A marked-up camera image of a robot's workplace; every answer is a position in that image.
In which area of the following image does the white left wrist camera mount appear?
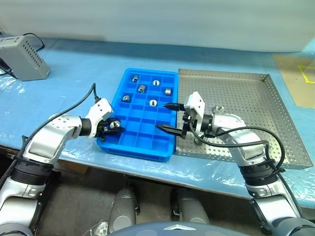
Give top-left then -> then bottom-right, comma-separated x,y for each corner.
85,98 -> 115,138

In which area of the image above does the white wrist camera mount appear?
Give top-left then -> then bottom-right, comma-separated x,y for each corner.
85,98 -> 115,138
184,91 -> 206,134

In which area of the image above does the dark grey robot leg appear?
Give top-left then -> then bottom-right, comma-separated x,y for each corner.
109,186 -> 139,234
170,188 -> 210,225

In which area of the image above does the black cable of grey box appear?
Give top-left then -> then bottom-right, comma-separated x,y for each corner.
22,33 -> 46,50

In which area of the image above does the perforated steel tray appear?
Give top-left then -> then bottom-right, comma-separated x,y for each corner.
173,68 -> 314,171

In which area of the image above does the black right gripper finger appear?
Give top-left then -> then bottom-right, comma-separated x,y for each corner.
163,103 -> 185,112
156,124 -> 184,138

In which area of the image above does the dark grey robot torso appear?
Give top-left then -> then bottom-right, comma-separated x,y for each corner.
110,221 -> 249,236

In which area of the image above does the grey perforated metal box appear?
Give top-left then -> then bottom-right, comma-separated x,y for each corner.
0,35 -> 51,82

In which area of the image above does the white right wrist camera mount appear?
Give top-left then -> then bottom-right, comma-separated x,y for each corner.
184,91 -> 206,134

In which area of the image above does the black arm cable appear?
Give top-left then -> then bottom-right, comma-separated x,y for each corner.
21,83 -> 101,158
188,121 -> 305,218

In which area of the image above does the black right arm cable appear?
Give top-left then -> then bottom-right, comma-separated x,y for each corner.
188,121 -> 305,218

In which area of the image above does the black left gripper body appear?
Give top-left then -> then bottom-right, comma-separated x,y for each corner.
96,118 -> 116,143

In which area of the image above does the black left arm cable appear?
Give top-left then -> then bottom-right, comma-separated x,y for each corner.
21,83 -> 101,158

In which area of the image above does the blue compartment tray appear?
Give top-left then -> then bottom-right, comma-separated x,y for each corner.
96,68 -> 179,163

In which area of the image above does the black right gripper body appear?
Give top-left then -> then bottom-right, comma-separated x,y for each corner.
181,105 -> 198,139

